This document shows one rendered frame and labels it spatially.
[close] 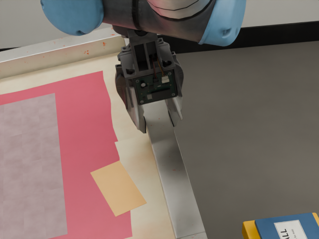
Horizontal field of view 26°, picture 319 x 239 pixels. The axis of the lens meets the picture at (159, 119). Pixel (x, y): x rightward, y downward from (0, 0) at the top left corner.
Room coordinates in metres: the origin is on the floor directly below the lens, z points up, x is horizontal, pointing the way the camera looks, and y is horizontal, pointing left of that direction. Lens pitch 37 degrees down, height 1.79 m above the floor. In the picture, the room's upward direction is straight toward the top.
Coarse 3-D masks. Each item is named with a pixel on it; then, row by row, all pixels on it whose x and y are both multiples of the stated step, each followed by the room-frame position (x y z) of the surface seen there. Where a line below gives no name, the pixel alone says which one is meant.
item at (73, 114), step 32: (0, 96) 1.00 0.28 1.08; (32, 96) 0.99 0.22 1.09; (64, 96) 0.98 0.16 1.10; (96, 96) 0.96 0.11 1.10; (0, 128) 0.91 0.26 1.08; (32, 128) 0.90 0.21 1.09; (64, 128) 0.89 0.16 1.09; (96, 128) 0.88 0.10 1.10; (0, 160) 0.83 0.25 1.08; (32, 160) 0.82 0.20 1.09
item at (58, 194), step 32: (64, 160) 0.81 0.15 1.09; (96, 160) 0.80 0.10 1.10; (0, 192) 0.75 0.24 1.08; (32, 192) 0.75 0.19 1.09; (64, 192) 0.74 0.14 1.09; (96, 192) 0.73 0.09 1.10; (0, 224) 0.69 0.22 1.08; (32, 224) 0.68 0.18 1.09; (64, 224) 0.67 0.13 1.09; (96, 224) 0.67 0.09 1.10; (128, 224) 0.66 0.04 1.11
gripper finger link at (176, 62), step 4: (172, 52) 0.86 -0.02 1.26; (172, 56) 0.85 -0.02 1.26; (176, 60) 0.85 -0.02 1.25; (176, 64) 0.84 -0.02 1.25; (176, 68) 0.84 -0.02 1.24; (180, 68) 0.84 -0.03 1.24; (180, 72) 0.84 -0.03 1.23; (180, 76) 0.85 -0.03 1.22; (180, 80) 0.85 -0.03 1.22; (180, 84) 0.85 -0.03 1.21; (180, 88) 0.85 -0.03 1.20; (180, 92) 0.84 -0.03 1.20; (180, 96) 0.84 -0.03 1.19
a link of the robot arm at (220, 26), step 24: (144, 0) 0.66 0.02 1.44; (168, 0) 0.59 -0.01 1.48; (192, 0) 0.60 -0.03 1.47; (216, 0) 0.64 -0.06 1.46; (240, 0) 0.66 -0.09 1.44; (144, 24) 0.66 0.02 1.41; (168, 24) 0.64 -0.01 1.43; (192, 24) 0.63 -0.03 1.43; (216, 24) 0.63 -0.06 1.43; (240, 24) 0.67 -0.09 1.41
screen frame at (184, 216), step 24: (24, 48) 1.09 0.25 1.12; (48, 48) 1.08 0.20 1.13; (72, 48) 1.08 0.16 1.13; (96, 48) 1.09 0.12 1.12; (120, 48) 1.09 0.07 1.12; (0, 72) 1.06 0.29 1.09; (24, 72) 1.06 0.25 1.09; (168, 120) 0.83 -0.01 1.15; (168, 144) 0.78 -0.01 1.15; (168, 168) 0.72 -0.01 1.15; (168, 192) 0.68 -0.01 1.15; (192, 192) 0.67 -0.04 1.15; (192, 216) 0.63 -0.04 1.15
